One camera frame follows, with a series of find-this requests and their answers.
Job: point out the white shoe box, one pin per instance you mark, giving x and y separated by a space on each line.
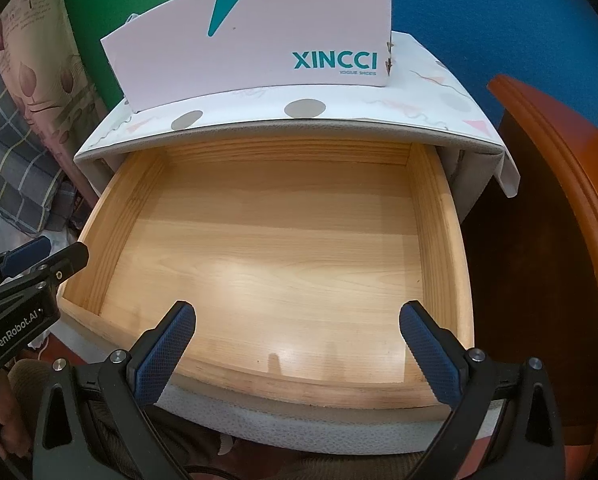
249 45

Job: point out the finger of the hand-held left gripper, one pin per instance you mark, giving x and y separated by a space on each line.
26 252
64 260

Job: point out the grey nightstand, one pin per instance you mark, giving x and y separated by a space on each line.
471 172

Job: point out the person's left hand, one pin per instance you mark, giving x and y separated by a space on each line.
6 410

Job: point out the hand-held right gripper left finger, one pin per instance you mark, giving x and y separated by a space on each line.
164 355

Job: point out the orange brown wooden furniture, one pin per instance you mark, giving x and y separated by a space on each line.
539 125

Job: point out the grey fronted wooden drawer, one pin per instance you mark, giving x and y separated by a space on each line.
279 240

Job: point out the grey plaid quilt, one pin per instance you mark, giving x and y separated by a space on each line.
9 170

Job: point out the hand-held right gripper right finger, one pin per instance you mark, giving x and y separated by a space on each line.
431 355

